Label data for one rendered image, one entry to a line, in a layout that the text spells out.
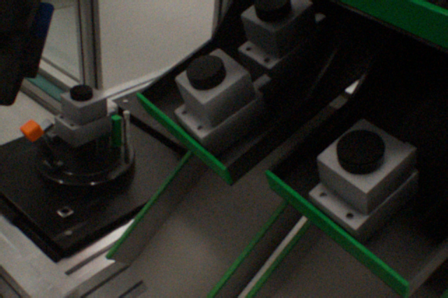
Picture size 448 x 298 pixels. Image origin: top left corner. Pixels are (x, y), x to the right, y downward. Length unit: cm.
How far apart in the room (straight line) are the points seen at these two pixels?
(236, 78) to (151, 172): 39
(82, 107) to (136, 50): 68
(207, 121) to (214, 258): 19
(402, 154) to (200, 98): 15
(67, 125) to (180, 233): 23
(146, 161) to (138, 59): 57
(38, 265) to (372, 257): 42
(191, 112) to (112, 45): 97
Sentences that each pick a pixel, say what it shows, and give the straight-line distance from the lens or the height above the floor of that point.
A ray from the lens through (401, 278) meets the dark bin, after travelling 35.
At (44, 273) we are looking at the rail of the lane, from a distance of 66.
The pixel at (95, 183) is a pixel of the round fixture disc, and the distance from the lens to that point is 72.
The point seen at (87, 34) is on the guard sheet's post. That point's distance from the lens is 92.
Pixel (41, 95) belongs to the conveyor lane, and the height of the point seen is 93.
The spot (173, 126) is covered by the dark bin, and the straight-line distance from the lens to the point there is 44.
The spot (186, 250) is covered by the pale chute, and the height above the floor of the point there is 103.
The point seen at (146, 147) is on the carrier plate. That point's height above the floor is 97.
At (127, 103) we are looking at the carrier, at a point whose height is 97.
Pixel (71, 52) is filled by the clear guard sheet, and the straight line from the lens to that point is 101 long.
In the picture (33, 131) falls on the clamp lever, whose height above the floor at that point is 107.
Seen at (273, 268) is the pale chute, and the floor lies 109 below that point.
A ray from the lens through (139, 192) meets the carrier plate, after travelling 73.
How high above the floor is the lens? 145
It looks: 36 degrees down
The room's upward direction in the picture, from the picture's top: 7 degrees clockwise
